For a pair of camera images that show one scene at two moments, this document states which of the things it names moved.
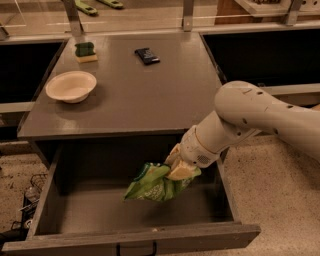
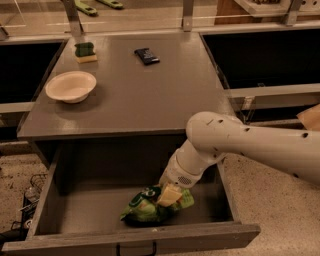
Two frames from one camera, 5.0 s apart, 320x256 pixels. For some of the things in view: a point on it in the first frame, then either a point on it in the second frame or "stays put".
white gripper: x=196 y=149 -> x=175 y=174
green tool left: x=91 y=11 stays put
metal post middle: x=187 y=12 stays put
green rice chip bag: x=151 y=183 -> x=144 y=206
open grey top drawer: x=81 y=204 stays put
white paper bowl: x=71 y=86 stays put
